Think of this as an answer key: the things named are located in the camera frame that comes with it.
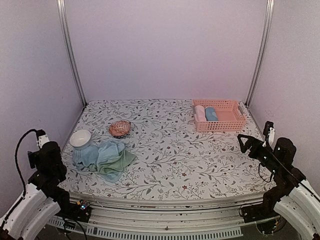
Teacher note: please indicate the rolled pink towel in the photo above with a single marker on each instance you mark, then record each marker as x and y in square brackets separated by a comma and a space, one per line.
[200, 113]

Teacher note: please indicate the front aluminium rail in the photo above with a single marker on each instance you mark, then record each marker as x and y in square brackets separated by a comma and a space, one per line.
[204, 219]

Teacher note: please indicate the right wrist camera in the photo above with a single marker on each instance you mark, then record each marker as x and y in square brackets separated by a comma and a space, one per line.
[269, 133]

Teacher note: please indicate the light blue towel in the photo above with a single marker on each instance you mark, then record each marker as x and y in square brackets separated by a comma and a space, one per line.
[85, 159]

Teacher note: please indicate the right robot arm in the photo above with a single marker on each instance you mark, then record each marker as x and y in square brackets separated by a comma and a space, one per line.
[292, 197]

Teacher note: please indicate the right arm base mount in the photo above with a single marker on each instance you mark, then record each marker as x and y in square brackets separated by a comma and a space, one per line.
[254, 212]

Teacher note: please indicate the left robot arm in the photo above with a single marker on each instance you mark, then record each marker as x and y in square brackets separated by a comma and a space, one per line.
[42, 197]

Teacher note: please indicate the green panda towel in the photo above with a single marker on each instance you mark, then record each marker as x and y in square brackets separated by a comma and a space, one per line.
[113, 164]

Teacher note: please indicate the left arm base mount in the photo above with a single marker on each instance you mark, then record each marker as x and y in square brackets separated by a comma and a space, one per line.
[80, 210]

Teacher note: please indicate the pink plastic basket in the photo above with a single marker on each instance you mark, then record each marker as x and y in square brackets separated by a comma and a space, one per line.
[230, 116]

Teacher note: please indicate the rolled blue towel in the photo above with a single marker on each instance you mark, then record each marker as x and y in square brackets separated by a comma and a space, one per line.
[210, 114]

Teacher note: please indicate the aluminium frame post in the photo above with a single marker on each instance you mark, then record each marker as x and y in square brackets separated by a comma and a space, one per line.
[268, 17]
[61, 7]

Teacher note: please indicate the left aluminium frame post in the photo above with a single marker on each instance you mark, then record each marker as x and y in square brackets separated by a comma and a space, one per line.
[61, 7]

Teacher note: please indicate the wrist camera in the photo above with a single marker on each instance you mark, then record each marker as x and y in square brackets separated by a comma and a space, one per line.
[42, 138]
[269, 133]

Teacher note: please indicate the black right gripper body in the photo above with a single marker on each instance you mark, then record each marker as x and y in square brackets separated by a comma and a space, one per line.
[271, 163]

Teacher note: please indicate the floral table mat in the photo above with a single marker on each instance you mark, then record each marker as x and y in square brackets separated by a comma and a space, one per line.
[173, 160]

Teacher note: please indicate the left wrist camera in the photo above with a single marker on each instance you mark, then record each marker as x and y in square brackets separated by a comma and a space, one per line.
[42, 138]

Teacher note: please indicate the white ceramic bowl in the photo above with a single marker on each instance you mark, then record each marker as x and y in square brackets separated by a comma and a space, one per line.
[80, 139]

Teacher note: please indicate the right aluminium frame post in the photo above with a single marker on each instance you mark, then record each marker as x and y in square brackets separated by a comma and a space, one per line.
[268, 17]

